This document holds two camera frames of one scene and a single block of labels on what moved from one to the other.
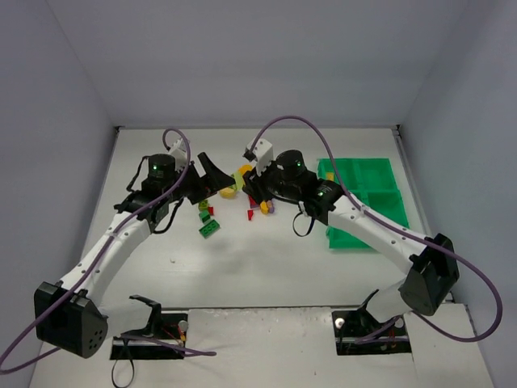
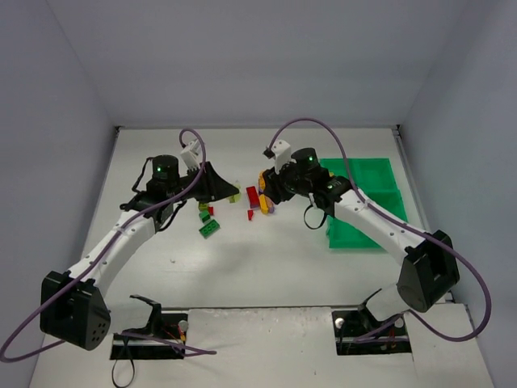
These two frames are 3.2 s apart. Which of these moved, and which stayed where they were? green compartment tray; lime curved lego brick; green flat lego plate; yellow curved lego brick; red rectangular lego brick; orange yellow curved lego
Moved: lime curved lego brick; orange yellow curved lego
Stayed: green flat lego plate; red rectangular lego brick; green compartment tray; yellow curved lego brick
